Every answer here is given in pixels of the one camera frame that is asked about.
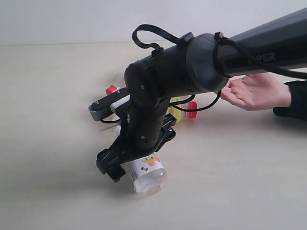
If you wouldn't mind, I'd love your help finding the yellow juice bottle red cap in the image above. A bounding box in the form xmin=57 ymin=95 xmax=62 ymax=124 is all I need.
xmin=166 ymin=96 xmax=198 ymax=123

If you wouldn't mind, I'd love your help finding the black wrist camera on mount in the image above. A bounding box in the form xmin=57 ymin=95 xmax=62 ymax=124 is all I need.
xmin=88 ymin=88 xmax=129 ymax=122

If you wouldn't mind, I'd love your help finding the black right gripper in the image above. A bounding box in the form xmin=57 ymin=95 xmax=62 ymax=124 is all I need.
xmin=96 ymin=114 xmax=176 ymax=183

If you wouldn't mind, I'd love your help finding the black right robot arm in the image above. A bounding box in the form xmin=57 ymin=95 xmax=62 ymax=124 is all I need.
xmin=89 ymin=9 xmax=307 ymax=182

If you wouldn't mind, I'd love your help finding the black sleeved forearm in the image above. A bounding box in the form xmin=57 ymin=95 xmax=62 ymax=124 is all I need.
xmin=273 ymin=80 xmax=307 ymax=121

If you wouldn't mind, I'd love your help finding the clear cola bottle red label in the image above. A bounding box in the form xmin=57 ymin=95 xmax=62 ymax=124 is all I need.
xmin=105 ymin=85 xmax=120 ymax=95

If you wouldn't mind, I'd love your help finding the clear bottle fruit label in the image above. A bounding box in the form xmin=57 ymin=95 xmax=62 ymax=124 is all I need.
xmin=122 ymin=153 xmax=166 ymax=194

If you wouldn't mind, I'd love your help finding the person's open hand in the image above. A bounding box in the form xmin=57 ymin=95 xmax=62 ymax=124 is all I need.
xmin=220 ymin=73 xmax=291 ymax=111

